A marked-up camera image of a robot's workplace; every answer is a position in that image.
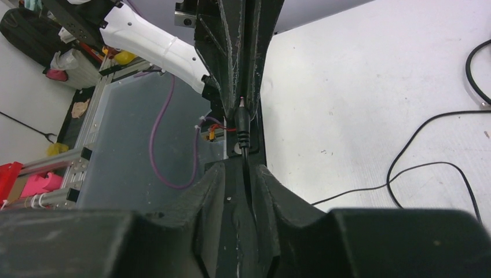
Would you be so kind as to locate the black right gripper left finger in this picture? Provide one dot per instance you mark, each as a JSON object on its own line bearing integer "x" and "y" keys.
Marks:
{"x": 179, "y": 240}

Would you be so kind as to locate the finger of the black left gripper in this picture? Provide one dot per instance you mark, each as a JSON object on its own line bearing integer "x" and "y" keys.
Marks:
{"x": 212, "y": 45}
{"x": 260, "y": 21}

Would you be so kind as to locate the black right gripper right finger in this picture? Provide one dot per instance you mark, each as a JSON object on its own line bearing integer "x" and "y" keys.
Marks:
{"x": 298, "y": 240}

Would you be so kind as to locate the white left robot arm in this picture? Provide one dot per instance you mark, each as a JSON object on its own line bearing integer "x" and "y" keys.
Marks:
{"x": 230, "y": 47}

